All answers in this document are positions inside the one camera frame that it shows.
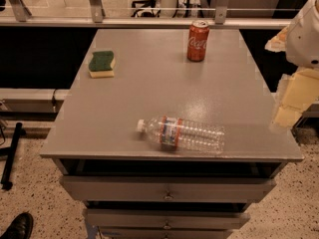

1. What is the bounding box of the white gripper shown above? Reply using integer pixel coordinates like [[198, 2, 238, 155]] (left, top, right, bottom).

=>
[[265, 0, 319, 128]]

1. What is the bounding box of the red coke can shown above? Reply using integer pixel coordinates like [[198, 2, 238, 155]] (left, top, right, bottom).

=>
[[187, 20, 209, 62]]

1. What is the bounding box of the clear plastic water bottle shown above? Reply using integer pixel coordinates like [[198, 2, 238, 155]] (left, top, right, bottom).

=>
[[137, 116, 225, 153]]

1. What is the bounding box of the black office chair base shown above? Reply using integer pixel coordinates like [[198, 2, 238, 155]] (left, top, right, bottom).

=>
[[132, 0, 160, 18]]

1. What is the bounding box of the green yellow sponge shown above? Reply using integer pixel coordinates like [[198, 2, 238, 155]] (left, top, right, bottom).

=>
[[89, 51, 116, 79]]

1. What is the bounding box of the grey drawer cabinet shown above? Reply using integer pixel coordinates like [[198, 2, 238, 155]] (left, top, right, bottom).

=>
[[41, 30, 302, 239]]

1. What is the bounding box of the metal glass railing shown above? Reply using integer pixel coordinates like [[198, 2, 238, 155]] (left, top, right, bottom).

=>
[[0, 0, 291, 29]]

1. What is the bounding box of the middle grey drawer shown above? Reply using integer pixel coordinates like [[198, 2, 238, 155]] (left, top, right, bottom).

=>
[[84, 209, 250, 230]]

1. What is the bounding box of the grey drawer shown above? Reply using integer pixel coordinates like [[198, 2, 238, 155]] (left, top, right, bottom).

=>
[[84, 209, 250, 230], [61, 176, 276, 203], [101, 227, 232, 239]]

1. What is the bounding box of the bottom grey drawer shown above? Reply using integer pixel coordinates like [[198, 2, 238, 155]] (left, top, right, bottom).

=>
[[101, 227, 232, 239]]

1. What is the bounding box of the top grey drawer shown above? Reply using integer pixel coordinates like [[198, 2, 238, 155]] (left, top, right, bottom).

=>
[[61, 176, 276, 203]]

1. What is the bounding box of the black metal stand leg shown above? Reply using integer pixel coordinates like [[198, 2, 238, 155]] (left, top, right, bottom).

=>
[[0, 122, 24, 190]]

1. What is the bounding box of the black leather shoe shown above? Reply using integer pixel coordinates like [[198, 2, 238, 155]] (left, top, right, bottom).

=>
[[0, 212, 34, 239]]

